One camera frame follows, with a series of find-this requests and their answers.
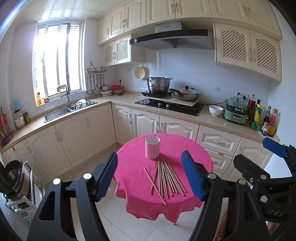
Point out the white ceramic bowl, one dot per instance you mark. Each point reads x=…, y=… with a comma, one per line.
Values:
x=215, y=110

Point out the green oil bottle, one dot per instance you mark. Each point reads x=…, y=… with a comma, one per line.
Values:
x=256, y=117

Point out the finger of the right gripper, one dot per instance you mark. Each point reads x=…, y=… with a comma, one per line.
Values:
x=245, y=165
x=283, y=151

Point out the black induction cooker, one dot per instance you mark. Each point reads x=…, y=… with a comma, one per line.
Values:
x=155, y=94

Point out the green electric cooker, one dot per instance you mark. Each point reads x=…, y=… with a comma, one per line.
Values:
x=235, y=111

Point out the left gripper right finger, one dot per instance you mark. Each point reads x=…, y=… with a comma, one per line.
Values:
x=244, y=217

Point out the white trolley rack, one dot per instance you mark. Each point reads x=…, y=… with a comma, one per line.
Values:
x=25, y=207

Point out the round perforated trivet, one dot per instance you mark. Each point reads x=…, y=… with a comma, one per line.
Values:
x=141, y=72

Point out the chrome faucet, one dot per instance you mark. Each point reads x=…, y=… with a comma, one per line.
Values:
x=67, y=93

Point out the wall utensil rack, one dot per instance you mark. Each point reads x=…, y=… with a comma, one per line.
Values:
x=95, y=79

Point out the red container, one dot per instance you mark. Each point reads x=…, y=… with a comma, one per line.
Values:
x=116, y=87

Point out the pink utensil cup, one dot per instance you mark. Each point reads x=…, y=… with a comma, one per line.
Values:
x=152, y=147

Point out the dark soy sauce bottle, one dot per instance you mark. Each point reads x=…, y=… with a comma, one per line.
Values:
x=266, y=119

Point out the clear jar white lid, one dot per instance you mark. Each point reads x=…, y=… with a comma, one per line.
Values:
x=19, y=120

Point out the window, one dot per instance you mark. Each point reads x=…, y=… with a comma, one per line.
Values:
x=57, y=58

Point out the pink tablecloth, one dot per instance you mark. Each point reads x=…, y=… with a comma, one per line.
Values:
x=134, y=172

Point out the black gas hob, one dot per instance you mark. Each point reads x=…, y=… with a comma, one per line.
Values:
x=190, y=110

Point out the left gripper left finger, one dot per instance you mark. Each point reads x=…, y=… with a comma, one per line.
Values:
x=53, y=219

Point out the steel stock pot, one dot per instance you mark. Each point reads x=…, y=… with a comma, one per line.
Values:
x=158, y=84

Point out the stacked white plates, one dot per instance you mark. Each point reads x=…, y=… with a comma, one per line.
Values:
x=106, y=93

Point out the steel kitchen sink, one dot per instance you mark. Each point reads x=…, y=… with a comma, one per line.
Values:
x=83, y=103

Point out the wok with glass lid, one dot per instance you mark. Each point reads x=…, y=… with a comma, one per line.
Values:
x=186, y=93

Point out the black rice cooker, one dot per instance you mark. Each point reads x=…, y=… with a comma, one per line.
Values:
x=15, y=180

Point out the orange bottle on sill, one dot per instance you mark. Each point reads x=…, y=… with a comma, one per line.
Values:
x=38, y=99

